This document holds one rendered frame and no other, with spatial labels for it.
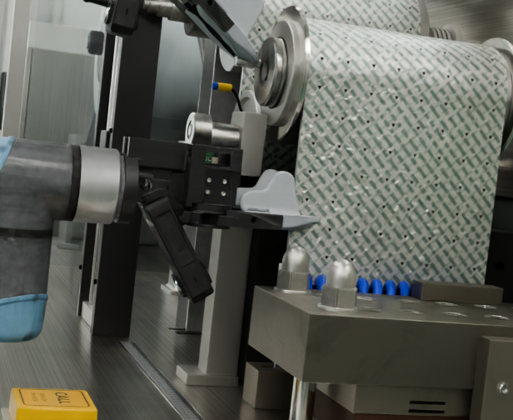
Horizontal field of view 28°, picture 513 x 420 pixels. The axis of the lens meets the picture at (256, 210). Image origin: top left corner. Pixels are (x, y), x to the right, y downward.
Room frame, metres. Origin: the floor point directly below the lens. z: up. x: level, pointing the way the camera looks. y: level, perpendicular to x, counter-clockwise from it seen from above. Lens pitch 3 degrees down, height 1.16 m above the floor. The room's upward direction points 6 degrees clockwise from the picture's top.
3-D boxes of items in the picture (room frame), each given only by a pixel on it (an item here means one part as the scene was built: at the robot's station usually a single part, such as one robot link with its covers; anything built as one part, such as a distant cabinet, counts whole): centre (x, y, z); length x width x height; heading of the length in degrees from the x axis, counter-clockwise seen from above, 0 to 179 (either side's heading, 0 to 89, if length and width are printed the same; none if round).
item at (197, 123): (1.15, 0.07, 1.18); 0.04 x 0.02 x 0.04; 18
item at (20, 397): (0.92, 0.16, 0.91); 0.07 x 0.07 x 0.02; 18
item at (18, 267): (1.01, 0.25, 1.01); 0.11 x 0.08 x 0.11; 57
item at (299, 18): (1.14, -0.01, 1.25); 0.15 x 0.01 x 0.15; 18
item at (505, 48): (1.22, -0.25, 1.25); 0.15 x 0.01 x 0.15; 18
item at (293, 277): (1.02, -0.04, 1.05); 0.04 x 0.04 x 0.04
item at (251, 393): (1.12, -0.15, 0.92); 0.28 x 0.04 x 0.04; 108
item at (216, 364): (1.17, 0.04, 1.05); 0.06 x 0.05 x 0.31; 108
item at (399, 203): (1.12, -0.15, 1.11); 0.23 x 0.01 x 0.18; 108
